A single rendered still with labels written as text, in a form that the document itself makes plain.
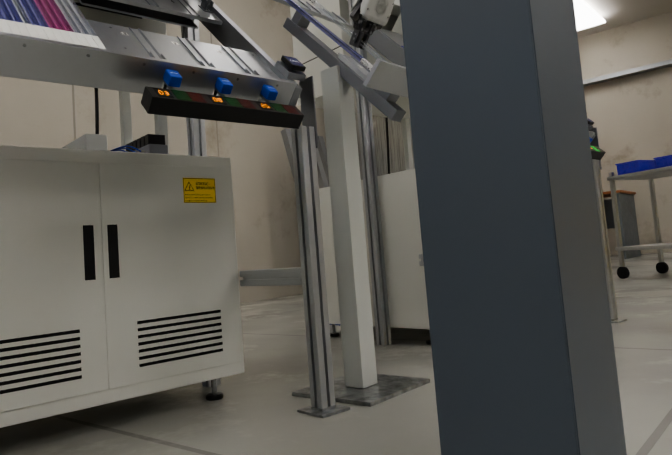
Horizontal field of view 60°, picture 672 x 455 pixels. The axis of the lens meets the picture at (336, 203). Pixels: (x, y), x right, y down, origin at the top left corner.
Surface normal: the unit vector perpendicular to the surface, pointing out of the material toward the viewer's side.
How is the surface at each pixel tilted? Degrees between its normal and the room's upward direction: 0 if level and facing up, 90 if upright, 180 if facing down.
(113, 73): 134
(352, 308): 90
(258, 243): 90
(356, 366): 90
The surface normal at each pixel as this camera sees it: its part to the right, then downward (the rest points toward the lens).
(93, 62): 0.53, 0.60
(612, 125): -0.64, -0.01
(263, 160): 0.77, -0.11
